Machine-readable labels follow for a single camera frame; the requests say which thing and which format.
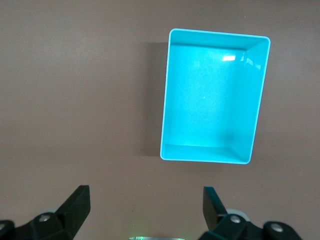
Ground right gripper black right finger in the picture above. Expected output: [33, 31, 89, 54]
[199, 186, 305, 240]

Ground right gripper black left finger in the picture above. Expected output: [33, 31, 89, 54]
[0, 184, 91, 240]

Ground teal plastic bin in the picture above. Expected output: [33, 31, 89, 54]
[159, 27, 272, 165]

